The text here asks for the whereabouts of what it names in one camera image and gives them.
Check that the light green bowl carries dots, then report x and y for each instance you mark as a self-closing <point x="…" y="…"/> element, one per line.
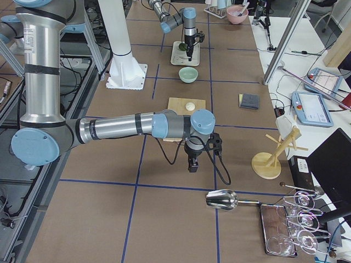
<point x="188" y="74"/>

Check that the black computer monitor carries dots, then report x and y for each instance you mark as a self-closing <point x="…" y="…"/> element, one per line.
<point x="330" y="165"/>

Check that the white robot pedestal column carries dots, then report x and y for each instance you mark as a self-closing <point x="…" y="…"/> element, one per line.
<point x="115" y="24"/>

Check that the near blue teach pendant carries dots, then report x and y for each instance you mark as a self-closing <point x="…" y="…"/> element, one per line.
<point x="311" y="109"/>

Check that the wooden mug tree stand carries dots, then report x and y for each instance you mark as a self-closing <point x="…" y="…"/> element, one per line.
<point x="267" y="165"/>

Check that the cream bear serving tray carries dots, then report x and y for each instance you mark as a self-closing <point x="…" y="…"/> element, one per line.
<point x="180" y="58"/>

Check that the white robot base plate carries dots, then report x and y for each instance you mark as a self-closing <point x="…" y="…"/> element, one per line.
<point x="126" y="73"/>

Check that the green avocado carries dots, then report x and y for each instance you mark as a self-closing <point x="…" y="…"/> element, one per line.
<point x="182" y="46"/>

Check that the aluminium frame post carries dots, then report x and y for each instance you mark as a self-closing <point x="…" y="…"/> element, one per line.
<point x="297" y="15"/>

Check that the blue teach pendant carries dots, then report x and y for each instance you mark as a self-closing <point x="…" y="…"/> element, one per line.
<point x="325" y="81"/>
<point x="311" y="109"/>

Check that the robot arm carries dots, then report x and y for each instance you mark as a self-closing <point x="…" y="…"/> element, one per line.
<point x="44" y="134"/>
<point x="185" y="17"/>

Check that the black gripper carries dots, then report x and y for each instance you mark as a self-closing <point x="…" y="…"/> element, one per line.
<point x="192" y="153"/>
<point x="189" y="43"/>

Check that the dish rack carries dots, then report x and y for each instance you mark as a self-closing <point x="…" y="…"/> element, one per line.
<point x="216" y="8"/>

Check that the wooden cutting board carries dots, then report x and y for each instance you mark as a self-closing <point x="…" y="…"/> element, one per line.
<point x="178" y="105"/>

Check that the black glass rack tray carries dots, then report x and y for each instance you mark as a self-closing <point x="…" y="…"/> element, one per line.
<point x="274" y="223"/>

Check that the wine glass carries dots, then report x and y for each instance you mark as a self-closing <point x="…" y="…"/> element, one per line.
<point x="303" y="200"/>

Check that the pink bowl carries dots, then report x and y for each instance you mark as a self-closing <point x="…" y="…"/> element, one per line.
<point x="236" y="14"/>

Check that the far blue teach pendant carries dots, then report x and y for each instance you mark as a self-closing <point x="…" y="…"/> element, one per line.
<point x="325" y="81"/>

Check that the metal scoop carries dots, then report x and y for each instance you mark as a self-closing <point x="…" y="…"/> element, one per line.
<point x="226" y="199"/>

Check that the white steamed bun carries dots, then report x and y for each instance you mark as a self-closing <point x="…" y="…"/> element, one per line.
<point x="189" y="106"/>

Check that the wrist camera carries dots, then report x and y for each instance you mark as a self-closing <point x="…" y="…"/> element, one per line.
<point x="216" y="143"/>

